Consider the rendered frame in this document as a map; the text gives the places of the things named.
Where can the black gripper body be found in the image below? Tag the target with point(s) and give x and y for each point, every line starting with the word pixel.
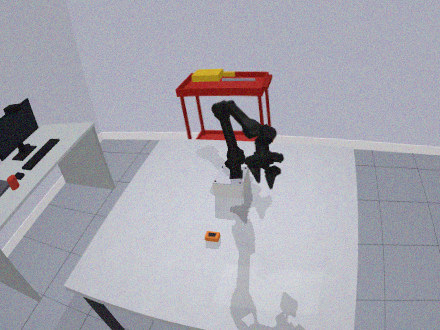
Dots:
pixel 257 157

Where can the orange block with dark blue panel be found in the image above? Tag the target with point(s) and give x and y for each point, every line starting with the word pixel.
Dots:
pixel 212 236

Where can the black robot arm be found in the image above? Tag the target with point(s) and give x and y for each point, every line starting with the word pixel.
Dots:
pixel 251 128

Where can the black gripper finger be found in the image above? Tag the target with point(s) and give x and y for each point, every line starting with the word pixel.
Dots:
pixel 255 169
pixel 270 178

